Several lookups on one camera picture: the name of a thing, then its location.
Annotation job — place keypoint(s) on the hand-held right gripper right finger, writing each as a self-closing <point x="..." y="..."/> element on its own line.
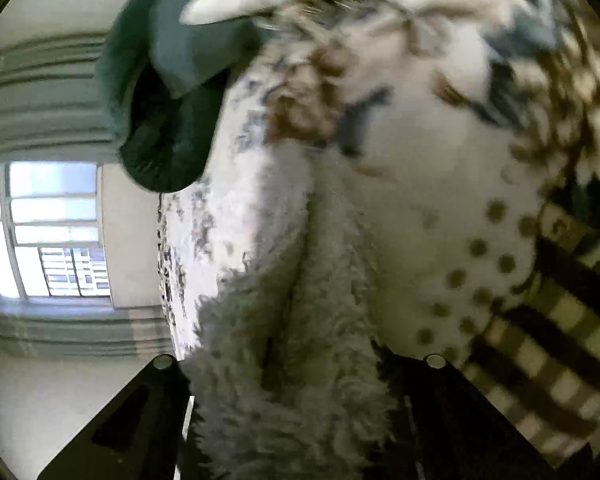
<point x="430" y="400"/>

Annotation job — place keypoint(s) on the window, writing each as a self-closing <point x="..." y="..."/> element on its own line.
<point x="45" y="230"/>

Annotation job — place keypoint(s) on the white brown spotted printed blanket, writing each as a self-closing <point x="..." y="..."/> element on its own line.
<point x="420" y="170"/>

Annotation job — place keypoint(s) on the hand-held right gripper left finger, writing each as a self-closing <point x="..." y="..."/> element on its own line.
<point x="152" y="395"/>

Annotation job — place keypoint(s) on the white fleece pants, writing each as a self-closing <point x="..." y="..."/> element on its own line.
<point x="305" y="360"/>

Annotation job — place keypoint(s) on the dark green cloth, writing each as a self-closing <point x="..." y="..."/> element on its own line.
<point x="170" y="110"/>

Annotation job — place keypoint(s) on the brown cream striped cloth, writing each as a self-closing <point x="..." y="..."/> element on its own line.
<point x="555" y="340"/>

